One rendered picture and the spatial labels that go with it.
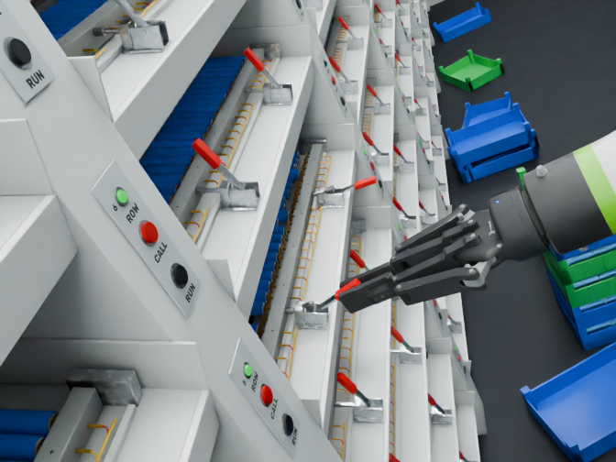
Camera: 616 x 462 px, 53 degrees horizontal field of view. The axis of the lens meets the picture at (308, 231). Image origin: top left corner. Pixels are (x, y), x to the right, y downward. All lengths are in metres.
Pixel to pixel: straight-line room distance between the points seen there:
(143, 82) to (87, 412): 0.26
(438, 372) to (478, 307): 0.60
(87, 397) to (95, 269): 0.10
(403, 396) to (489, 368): 0.70
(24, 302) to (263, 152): 0.46
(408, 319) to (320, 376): 0.59
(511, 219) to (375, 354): 0.40
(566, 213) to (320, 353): 0.32
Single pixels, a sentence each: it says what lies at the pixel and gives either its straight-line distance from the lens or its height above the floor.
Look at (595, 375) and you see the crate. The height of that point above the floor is 0.00.
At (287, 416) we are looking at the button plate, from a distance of 0.59.
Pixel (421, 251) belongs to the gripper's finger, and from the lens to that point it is 0.71.
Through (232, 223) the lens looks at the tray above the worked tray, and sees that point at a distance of 0.66.
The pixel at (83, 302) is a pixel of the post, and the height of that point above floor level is 1.17.
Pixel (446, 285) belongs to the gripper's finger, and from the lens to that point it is 0.67.
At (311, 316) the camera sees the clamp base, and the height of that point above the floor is 0.90.
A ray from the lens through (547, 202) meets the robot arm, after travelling 0.64.
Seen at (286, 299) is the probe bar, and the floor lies 0.92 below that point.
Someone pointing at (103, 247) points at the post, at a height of 1.20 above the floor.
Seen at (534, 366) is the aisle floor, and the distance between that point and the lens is 1.80.
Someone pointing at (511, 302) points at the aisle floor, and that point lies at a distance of 1.99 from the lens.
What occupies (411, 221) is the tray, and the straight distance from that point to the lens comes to 1.52.
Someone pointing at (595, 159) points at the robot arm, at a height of 1.00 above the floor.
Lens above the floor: 1.36
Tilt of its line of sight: 30 degrees down
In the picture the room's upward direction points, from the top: 29 degrees counter-clockwise
